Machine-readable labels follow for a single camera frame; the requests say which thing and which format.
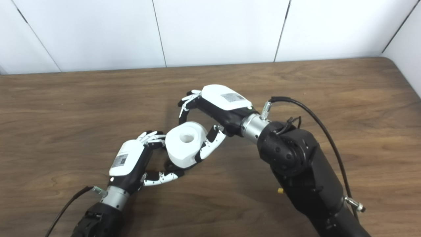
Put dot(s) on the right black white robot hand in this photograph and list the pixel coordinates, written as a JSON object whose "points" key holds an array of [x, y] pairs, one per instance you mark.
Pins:
{"points": [[223, 105]]}

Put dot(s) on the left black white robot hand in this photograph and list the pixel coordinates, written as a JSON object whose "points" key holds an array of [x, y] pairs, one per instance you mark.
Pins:
{"points": [[126, 164]]}

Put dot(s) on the black flanged holder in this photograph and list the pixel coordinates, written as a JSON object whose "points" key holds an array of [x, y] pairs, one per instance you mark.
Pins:
{"points": [[170, 167]]}

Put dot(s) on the round white piece with holes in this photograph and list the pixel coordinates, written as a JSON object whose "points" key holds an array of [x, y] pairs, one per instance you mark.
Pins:
{"points": [[181, 151]]}

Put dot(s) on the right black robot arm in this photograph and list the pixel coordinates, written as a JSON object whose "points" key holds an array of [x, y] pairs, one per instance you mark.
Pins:
{"points": [[302, 171]]}

